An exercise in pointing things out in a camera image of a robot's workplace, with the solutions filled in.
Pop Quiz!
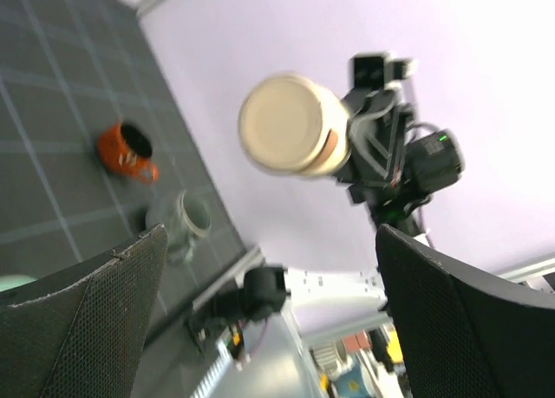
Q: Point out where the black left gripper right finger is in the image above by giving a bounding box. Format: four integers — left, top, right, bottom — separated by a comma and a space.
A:
375, 225, 554, 398

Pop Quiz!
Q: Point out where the orange glazed ceramic mug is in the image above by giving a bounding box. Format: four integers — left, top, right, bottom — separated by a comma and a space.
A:
95, 120, 159, 185

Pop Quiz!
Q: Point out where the black grid mat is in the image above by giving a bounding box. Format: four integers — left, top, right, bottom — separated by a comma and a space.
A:
1, 0, 245, 336

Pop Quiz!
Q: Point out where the cream cup with cork band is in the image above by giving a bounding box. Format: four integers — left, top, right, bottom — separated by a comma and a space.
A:
238, 73, 351, 177

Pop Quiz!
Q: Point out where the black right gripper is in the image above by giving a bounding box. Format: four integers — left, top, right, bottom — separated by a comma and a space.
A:
333, 85, 467, 208

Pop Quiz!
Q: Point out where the grey ceramic mug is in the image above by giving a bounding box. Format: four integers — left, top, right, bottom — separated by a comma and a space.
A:
145, 190, 212, 265

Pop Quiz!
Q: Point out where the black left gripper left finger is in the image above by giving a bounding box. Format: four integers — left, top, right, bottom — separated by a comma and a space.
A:
1, 225, 167, 398

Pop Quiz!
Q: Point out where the mint green mug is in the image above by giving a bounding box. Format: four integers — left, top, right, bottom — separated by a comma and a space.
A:
0, 275, 35, 292

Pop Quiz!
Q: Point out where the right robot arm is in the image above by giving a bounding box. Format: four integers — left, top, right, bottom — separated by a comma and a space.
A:
184, 86, 463, 356

